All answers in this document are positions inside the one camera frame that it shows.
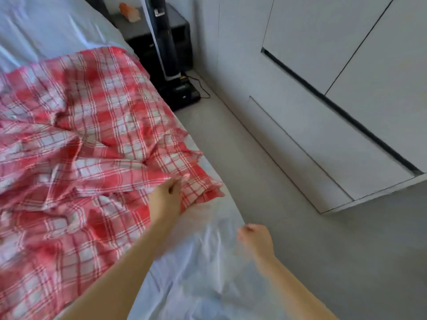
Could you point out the person's right hand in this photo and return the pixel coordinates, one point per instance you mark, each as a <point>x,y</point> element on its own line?
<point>257,242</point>

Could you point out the person's left hand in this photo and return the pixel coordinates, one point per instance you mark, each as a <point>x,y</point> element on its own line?
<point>165,200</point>

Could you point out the red white plaid cloth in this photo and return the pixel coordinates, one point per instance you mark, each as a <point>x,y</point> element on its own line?
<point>80,163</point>

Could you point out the person's right forearm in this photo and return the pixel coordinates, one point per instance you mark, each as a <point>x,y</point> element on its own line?
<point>297,293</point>

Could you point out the person's left forearm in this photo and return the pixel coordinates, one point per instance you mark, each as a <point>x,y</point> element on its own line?
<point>117,280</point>

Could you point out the small orange object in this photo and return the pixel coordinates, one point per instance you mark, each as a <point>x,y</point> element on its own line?
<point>129,12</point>

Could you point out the white bed sheet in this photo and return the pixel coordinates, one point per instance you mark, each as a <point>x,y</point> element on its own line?
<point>207,270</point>

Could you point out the black white standing device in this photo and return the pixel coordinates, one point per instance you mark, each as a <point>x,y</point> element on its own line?
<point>167,50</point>

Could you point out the dark nightstand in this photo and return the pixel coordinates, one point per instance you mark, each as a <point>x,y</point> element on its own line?
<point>153,36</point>

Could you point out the white wardrobe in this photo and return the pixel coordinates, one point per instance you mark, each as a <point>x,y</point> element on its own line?
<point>320,90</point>

